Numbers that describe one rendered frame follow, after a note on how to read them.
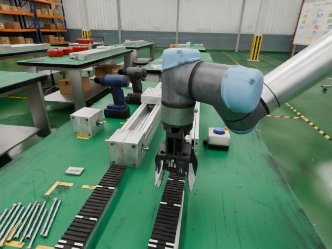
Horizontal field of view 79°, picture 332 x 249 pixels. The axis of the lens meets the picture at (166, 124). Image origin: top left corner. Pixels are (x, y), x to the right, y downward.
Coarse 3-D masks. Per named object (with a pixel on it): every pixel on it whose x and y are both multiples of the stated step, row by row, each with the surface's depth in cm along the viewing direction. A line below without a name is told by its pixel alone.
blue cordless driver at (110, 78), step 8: (96, 80) 99; (104, 80) 98; (112, 80) 97; (120, 80) 97; (128, 80) 100; (112, 88) 100; (120, 88) 101; (112, 96) 103; (120, 96) 102; (112, 104) 105; (120, 104) 103; (104, 112) 104; (112, 112) 103; (120, 112) 103; (128, 112) 107
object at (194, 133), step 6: (198, 102) 106; (198, 108) 97; (198, 114) 90; (198, 120) 84; (198, 126) 79; (192, 132) 74; (198, 132) 74; (186, 138) 76; (192, 138) 70; (198, 138) 70; (192, 144) 73
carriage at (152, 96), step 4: (148, 88) 113; (152, 88) 113; (156, 88) 113; (160, 88) 113; (144, 92) 106; (148, 92) 106; (152, 92) 106; (156, 92) 106; (160, 92) 106; (144, 96) 101; (148, 96) 100; (152, 96) 100; (156, 96) 100; (160, 96) 100; (144, 100) 102; (148, 100) 101; (152, 100) 101; (156, 100) 101; (160, 100) 100; (152, 104) 103; (160, 104) 101
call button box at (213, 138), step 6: (210, 132) 80; (228, 132) 80; (210, 138) 78; (216, 138) 77; (222, 138) 77; (228, 138) 77; (210, 144) 79; (216, 144) 78; (222, 144) 78; (228, 144) 78; (222, 150) 79
